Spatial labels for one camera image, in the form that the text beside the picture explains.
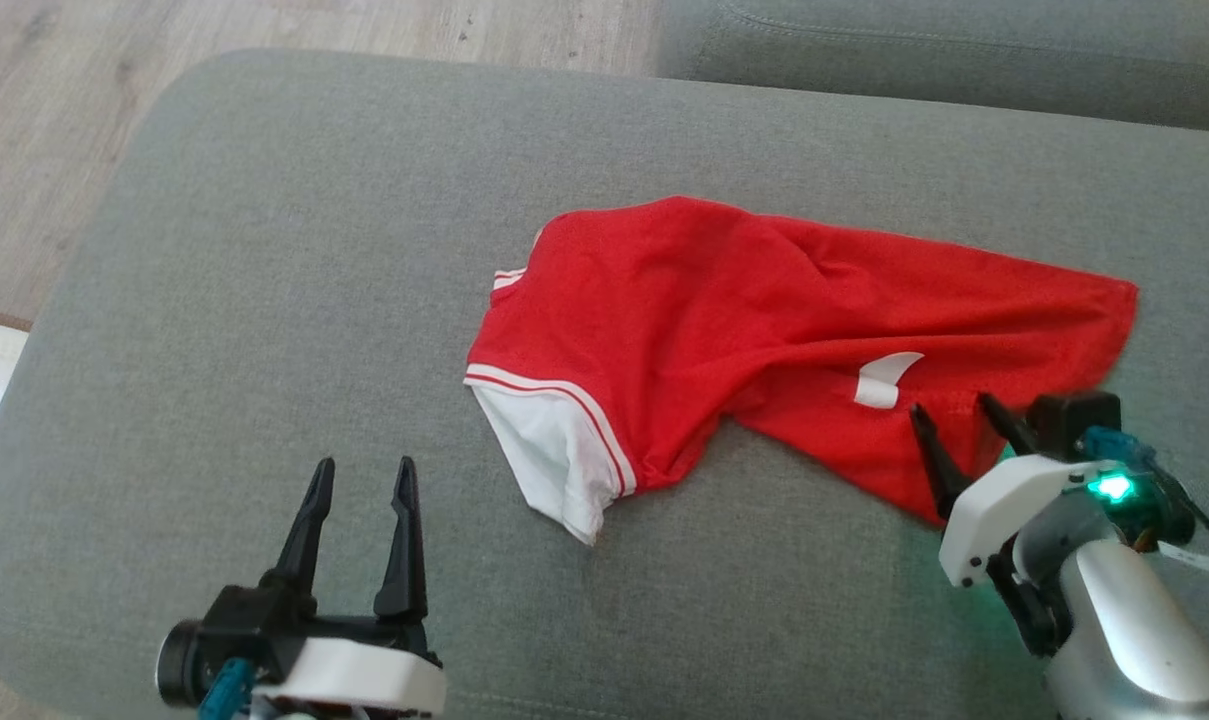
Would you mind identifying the teal left cable connector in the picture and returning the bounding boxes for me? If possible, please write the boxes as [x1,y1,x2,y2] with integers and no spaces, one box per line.
[199,658,257,720]

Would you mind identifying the teal cable connector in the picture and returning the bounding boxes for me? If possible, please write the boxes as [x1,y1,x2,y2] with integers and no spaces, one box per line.
[199,658,257,720]
[1084,428,1157,473]

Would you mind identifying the grey sofa backrest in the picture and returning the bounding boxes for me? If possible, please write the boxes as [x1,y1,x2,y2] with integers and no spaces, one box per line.
[656,0,1209,134]

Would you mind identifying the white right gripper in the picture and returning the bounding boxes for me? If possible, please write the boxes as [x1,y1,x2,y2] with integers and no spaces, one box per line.
[909,392,1130,588]

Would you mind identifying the red t-shirt with white sleeves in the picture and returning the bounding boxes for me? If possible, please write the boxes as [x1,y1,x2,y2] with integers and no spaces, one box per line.
[463,195,1140,547]

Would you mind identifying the teal right cable connector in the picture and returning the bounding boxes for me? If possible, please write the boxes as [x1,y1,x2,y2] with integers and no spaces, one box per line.
[1084,428,1157,473]

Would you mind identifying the grey sofa cushion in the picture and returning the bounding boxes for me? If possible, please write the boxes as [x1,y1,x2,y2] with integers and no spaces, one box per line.
[0,48,1209,720]

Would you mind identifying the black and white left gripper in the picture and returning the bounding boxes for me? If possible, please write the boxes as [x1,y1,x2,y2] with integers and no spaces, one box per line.
[204,456,447,717]

